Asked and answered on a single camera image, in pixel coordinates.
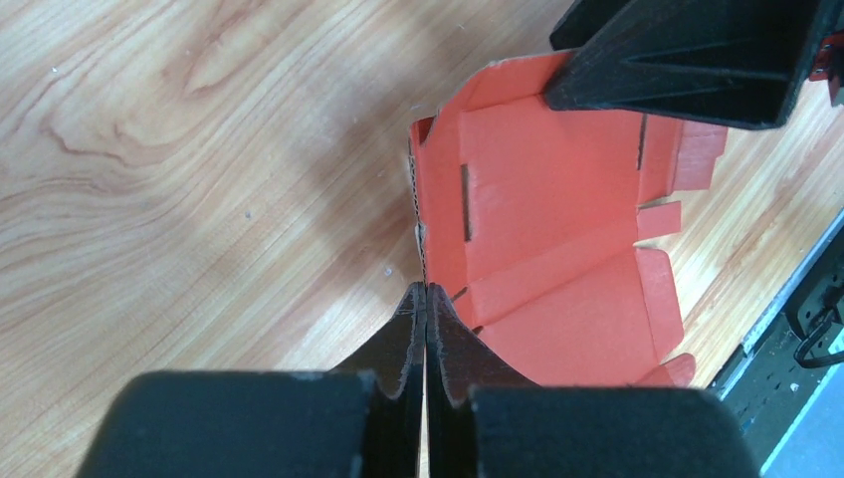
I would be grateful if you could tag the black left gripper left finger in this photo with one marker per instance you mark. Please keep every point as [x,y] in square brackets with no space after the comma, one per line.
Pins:
[361,418]

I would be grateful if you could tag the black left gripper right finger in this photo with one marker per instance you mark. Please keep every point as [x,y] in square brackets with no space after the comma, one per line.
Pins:
[488,420]

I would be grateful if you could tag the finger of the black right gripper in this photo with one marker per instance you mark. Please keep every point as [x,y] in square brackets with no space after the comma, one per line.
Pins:
[735,63]
[581,22]

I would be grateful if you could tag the red paper box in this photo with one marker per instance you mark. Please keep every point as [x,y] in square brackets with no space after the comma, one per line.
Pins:
[537,224]

